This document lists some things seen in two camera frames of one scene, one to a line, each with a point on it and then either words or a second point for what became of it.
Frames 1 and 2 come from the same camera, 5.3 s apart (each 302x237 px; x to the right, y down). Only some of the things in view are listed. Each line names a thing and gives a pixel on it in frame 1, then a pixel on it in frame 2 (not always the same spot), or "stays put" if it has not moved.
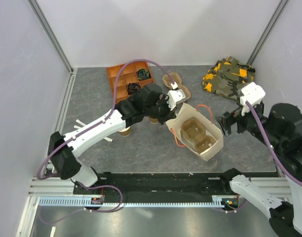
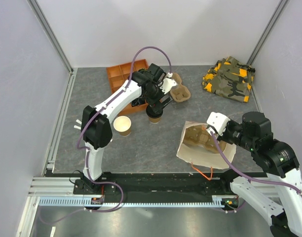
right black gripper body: x=248 y=123 to x=233 y=133
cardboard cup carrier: x=193 y=130 stays put
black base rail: x=156 y=185 stays put
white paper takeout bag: x=211 y=129 to x=199 y=155
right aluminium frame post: x=258 y=48 stays put
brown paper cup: x=153 y=120 stays put
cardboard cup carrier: x=176 y=78 stays put
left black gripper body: x=163 y=110 to x=153 y=98
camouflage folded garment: x=227 y=77 stays put
